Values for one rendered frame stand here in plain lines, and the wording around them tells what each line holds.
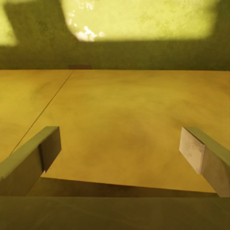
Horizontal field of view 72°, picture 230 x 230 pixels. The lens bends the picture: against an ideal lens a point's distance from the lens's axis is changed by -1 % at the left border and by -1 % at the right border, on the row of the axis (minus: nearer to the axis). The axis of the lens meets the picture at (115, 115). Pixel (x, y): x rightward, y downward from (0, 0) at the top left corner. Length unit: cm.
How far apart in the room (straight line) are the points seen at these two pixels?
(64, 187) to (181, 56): 81
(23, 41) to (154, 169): 96
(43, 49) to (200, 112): 86
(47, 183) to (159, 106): 42
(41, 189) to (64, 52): 76
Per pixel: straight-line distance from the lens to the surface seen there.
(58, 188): 41
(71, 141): 48
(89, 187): 39
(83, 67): 99
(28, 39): 108
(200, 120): 57
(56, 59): 104
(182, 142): 17
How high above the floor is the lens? 88
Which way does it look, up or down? 50 degrees down
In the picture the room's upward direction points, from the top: 169 degrees counter-clockwise
